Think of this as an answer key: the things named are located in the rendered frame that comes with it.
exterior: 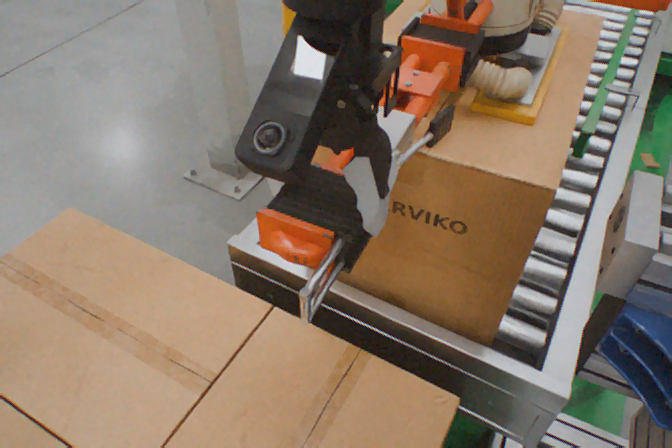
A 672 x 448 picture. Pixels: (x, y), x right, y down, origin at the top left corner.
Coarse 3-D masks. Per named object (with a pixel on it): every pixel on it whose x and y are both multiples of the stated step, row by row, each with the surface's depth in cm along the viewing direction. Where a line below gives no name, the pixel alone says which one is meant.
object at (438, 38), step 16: (416, 16) 71; (432, 16) 70; (416, 32) 69; (432, 32) 69; (448, 32) 69; (464, 32) 69; (480, 32) 67; (416, 48) 66; (432, 48) 65; (448, 48) 64; (464, 48) 66; (400, 64) 68; (432, 64) 66; (464, 64) 66; (448, 80) 67; (464, 80) 67
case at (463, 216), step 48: (576, 48) 97; (576, 96) 85; (480, 144) 76; (528, 144) 76; (432, 192) 78; (480, 192) 75; (528, 192) 71; (384, 240) 91; (432, 240) 85; (480, 240) 81; (528, 240) 76; (384, 288) 100; (432, 288) 93; (480, 288) 88; (480, 336) 96
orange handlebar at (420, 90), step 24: (600, 0) 82; (624, 0) 81; (648, 0) 79; (408, 72) 62; (432, 72) 64; (384, 96) 59; (408, 96) 63; (432, 96) 60; (288, 240) 43; (312, 264) 43
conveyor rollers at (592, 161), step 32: (576, 0) 213; (608, 32) 191; (640, 32) 192; (608, 96) 160; (576, 128) 152; (608, 128) 148; (576, 160) 139; (576, 192) 128; (544, 224) 124; (576, 224) 121; (512, 320) 101
